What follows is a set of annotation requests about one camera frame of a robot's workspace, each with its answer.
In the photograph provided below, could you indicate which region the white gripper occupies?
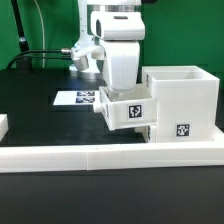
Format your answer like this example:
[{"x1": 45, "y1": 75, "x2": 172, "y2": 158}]
[{"x1": 90, "y1": 11, "x2": 145, "y2": 93}]

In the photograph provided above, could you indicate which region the white drawer box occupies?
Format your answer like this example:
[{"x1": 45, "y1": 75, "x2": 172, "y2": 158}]
[
  {"x1": 93, "y1": 84, "x2": 157, "y2": 131},
  {"x1": 135, "y1": 125, "x2": 157, "y2": 143}
]

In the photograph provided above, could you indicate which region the white drawer cabinet frame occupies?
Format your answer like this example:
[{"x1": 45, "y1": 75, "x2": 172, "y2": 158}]
[{"x1": 142, "y1": 66, "x2": 220, "y2": 143}]

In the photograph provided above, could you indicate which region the white front drawer box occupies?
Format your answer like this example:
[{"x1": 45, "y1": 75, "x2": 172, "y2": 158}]
[{"x1": 135, "y1": 125, "x2": 157, "y2": 143}]

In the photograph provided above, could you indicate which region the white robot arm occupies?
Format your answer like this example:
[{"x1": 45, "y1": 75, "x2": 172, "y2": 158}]
[{"x1": 71, "y1": 0, "x2": 158, "y2": 93}]

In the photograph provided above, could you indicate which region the white fiducial marker sheet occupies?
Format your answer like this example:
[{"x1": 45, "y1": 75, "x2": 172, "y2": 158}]
[{"x1": 53, "y1": 90, "x2": 99, "y2": 106}]

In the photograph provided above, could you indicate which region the black pole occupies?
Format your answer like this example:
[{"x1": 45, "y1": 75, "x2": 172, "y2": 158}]
[{"x1": 11, "y1": 0, "x2": 32, "y2": 70}]

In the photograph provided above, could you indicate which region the black cable with metal connector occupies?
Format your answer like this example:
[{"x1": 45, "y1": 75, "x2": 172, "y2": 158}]
[{"x1": 6, "y1": 48, "x2": 76, "y2": 70}]

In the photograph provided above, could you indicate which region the white thin cable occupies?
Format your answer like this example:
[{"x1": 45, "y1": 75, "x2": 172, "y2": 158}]
[{"x1": 33, "y1": 0, "x2": 47, "y2": 69}]

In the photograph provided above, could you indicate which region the white U-shaped boundary wall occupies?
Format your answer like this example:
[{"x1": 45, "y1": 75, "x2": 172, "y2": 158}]
[{"x1": 0, "y1": 114, "x2": 224, "y2": 174}]

